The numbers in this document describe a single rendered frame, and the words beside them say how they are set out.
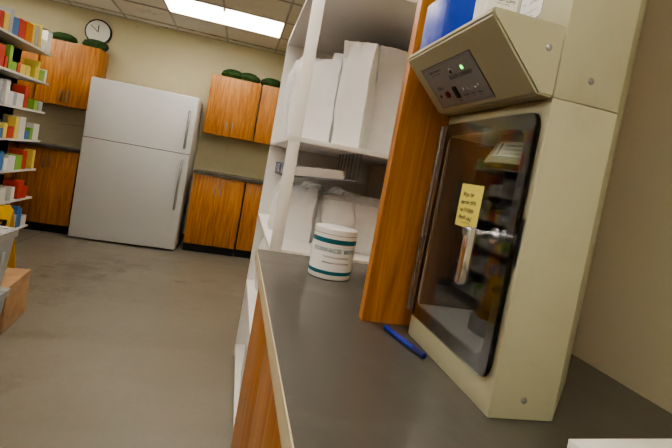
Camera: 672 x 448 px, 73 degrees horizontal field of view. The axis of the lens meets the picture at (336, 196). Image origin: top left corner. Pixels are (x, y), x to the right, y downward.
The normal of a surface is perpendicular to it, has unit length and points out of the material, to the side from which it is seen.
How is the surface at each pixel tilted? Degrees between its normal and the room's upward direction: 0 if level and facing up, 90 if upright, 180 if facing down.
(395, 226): 90
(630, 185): 90
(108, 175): 90
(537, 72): 90
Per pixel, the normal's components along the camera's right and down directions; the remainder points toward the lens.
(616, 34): 0.21, 0.09
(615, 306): -0.96, -0.16
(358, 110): -0.45, 0.07
